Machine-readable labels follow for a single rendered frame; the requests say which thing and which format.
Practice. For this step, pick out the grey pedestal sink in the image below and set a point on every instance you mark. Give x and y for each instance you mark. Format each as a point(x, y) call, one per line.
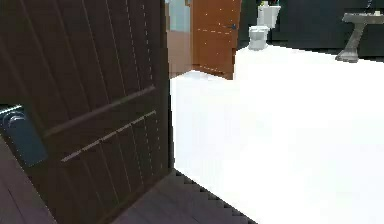
point(356, 35)

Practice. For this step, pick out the orange brown room door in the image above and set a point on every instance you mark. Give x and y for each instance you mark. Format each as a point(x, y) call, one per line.
point(214, 36)

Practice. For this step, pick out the dark brown room door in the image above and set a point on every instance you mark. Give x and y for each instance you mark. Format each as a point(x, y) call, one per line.
point(100, 83)

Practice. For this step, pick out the white toilet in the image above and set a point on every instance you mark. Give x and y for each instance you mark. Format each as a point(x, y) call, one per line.
point(263, 28)

